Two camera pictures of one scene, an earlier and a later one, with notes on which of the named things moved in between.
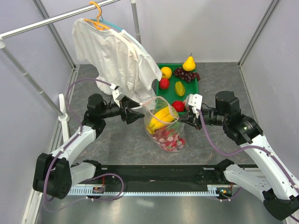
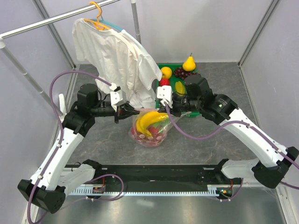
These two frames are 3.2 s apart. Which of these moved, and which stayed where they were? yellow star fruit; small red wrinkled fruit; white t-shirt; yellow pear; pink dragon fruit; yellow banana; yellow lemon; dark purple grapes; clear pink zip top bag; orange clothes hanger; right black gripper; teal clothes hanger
Moved: pink dragon fruit; right black gripper; clear pink zip top bag; yellow banana
Stayed: teal clothes hanger; dark purple grapes; white t-shirt; yellow lemon; small red wrinkled fruit; yellow pear; orange clothes hanger; yellow star fruit
